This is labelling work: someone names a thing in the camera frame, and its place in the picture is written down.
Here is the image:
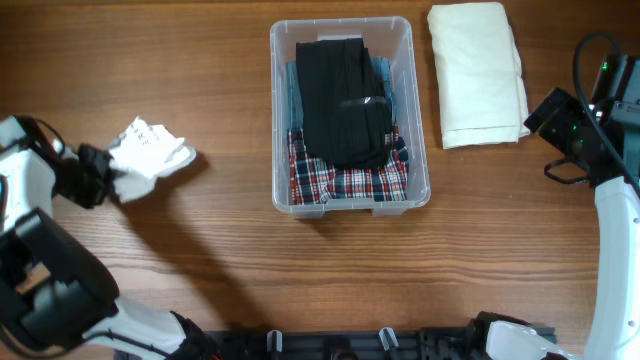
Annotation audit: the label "black garment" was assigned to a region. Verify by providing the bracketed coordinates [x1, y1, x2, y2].
[296, 38, 393, 169]

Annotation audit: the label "clear plastic storage bin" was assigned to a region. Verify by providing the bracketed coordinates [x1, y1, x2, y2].
[270, 16, 431, 219]

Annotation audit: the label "blue denim jeans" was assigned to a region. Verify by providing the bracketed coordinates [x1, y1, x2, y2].
[286, 56, 397, 129]

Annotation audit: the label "folded cream white cloth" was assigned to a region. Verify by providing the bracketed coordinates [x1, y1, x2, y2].
[427, 2, 530, 149]

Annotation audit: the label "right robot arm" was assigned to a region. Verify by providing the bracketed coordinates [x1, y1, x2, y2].
[525, 54, 639, 359]

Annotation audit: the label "red plaid shirt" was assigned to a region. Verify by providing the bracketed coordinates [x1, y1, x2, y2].
[288, 125, 410, 205]

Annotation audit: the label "white printed shirt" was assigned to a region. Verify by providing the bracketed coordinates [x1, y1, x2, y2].
[108, 117, 197, 203]

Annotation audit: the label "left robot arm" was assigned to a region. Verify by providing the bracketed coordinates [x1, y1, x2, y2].
[1, 116, 223, 359]

